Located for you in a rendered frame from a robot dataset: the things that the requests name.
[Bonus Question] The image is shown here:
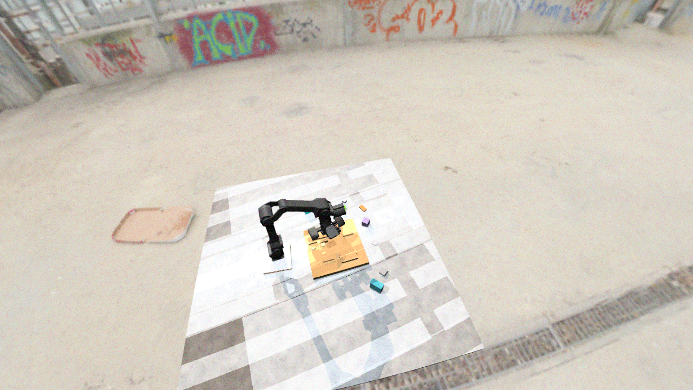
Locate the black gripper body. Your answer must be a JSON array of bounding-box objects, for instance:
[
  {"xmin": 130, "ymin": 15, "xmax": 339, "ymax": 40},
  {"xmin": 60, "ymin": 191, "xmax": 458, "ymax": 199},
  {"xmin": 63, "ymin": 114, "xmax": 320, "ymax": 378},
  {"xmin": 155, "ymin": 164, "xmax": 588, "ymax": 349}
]
[{"xmin": 308, "ymin": 216, "xmax": 345, "ymax": 240}]

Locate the teal block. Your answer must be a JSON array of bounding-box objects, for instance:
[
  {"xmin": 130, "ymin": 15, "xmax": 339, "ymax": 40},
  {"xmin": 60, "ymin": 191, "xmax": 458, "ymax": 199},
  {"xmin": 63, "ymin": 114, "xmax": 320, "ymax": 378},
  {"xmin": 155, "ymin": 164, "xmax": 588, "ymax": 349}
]
[{"xmin": 370, "ymin": 279, "xmax": 384, "ymax": 293}]

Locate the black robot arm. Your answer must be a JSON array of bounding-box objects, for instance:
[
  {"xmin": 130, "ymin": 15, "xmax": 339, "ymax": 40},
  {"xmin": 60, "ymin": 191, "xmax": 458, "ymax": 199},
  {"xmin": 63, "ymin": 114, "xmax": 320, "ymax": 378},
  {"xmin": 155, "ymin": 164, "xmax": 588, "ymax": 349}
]
[{"xmin": 258, "ymin": 198, "xmax": 346, "ymax": 262}]

